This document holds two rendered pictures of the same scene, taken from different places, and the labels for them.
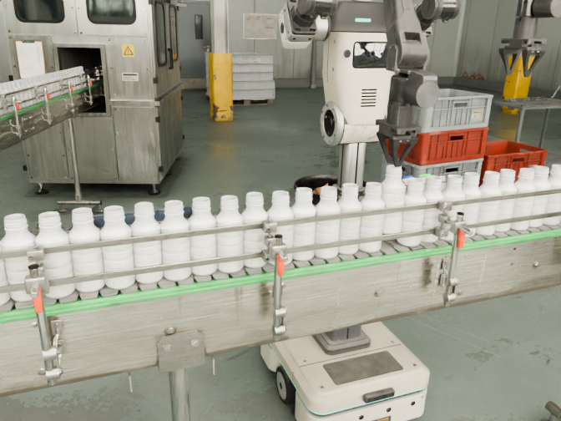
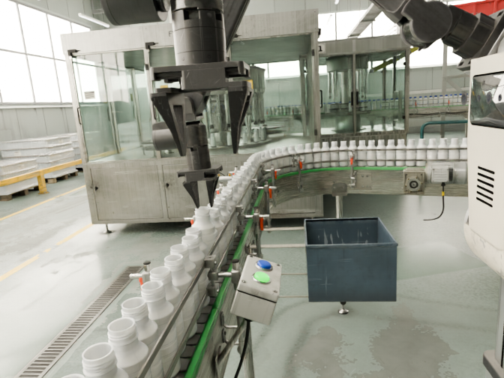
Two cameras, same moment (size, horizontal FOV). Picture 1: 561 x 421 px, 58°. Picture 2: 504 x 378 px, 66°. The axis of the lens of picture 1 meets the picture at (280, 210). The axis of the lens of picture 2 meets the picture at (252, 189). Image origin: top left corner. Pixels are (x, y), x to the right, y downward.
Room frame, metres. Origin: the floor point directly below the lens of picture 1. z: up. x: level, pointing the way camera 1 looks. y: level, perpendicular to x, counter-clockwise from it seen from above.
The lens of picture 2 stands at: (1.72, -1.04, 1.45)
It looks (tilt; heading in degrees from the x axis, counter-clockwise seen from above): 12 degrees down; 118
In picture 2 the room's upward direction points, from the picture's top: 4 degrees counter-clockwise
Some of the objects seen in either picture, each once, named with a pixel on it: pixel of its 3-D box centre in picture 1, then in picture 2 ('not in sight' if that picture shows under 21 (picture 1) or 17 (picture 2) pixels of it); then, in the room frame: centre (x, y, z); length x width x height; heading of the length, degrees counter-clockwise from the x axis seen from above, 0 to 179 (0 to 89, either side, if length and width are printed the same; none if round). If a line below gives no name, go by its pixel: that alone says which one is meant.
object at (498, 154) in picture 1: (497, 160); not in sight; (3.89, -1.71, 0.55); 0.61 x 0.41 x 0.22; 114
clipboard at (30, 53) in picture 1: (30, 58); not in sight; (4.40, 2.14, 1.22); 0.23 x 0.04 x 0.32; 93
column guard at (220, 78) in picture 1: (220, 86); not in sight; (8.78, 1.07, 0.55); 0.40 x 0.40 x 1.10; 21
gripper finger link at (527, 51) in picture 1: (525, 58); (190, 115); (1.44, -0.66, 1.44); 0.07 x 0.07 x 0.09; 21
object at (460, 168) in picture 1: (430, 170); not in sight; (3.55, -1.09, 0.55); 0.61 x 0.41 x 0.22; 118
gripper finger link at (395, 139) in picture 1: (396, 145); (201, 189); (1.16, -0.27, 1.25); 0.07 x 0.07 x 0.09; 21
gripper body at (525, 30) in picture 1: (524, 31); (200, 49); (1.46, -0.66, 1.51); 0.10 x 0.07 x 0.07; 21
